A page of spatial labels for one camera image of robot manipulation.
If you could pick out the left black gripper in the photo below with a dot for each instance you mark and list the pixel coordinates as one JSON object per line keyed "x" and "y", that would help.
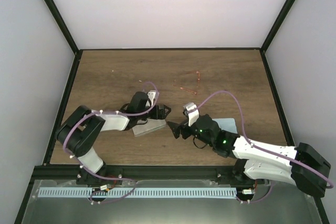
{"x": 161, "y": 116}

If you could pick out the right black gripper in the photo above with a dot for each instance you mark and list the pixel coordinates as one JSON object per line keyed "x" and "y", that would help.
{"x": 178, "y": 129}

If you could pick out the grey glasses case green inside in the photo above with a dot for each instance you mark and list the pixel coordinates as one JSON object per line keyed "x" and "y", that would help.
{"x": 147, "y": 127}

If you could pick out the light blue cleaning cloth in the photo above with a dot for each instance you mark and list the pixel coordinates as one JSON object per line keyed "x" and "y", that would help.
{"x": 227, "y": 124}

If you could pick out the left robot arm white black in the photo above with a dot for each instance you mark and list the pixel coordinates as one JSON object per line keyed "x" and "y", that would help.
{"x": 79, "y": 132}

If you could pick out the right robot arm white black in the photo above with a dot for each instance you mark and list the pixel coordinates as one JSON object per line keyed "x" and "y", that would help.
{"x": 300, "y": 165}

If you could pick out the pink transparent sunglasses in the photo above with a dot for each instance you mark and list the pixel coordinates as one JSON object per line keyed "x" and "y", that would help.
{"x": 188, "y": 81}

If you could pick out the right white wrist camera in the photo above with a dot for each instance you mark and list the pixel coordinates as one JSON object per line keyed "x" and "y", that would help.
{"x": 191, "y": 112}

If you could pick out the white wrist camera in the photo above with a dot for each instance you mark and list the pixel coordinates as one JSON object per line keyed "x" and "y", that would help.
{"x": 152, "y": 97}
{"x": 191, "y": 112}

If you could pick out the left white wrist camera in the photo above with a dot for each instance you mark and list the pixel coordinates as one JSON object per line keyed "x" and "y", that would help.
{"x": 152, "y": 97}

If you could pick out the light blue slotted cable duct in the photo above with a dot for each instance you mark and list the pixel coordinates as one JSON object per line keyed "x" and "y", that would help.
{"x": 77, "y": 192}

